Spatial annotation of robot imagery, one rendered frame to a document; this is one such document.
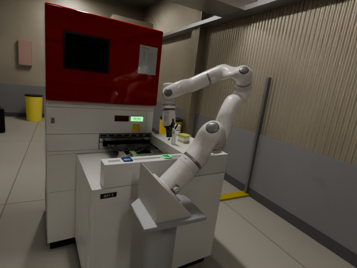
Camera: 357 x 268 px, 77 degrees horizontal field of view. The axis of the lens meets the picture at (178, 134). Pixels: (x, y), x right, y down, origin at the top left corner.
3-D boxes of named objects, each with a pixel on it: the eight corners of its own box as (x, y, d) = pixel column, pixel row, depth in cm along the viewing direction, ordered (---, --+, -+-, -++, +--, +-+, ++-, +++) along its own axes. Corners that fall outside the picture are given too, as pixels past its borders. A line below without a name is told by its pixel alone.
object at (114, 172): (99, 181, 131) (100, 159, 128) (179, 172, 160) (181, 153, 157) (103, 189, 124) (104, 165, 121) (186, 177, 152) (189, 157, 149)
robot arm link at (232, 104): (197, 139, 116) (202, 151, 130) (219, 148, 111) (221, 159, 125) (237, 69, 132) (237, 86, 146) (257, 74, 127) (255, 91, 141)
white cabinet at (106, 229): (74, 245, 190) (76, 153, 172) (172, 221, 240) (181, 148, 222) (87, 315, 137) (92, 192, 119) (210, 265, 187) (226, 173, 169)
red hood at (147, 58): (44, 90, 211) (43, 22, 198) (128, 97, 253) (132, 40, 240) (45, 100, 149) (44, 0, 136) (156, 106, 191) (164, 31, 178)
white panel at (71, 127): (46, 153, 164) (45, 99, 155) (149, 148, 206) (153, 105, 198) (46, 155, 161) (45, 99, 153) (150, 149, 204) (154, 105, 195)
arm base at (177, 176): (185, 207, 109) (210, 179, 113) (162, 184, 101) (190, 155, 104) (169, 190, 126) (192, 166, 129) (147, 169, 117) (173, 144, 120)
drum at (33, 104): (43, 119, 642) (43, 94, 627) (42, 122, 605) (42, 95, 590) (26, 118, 623) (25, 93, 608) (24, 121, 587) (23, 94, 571)
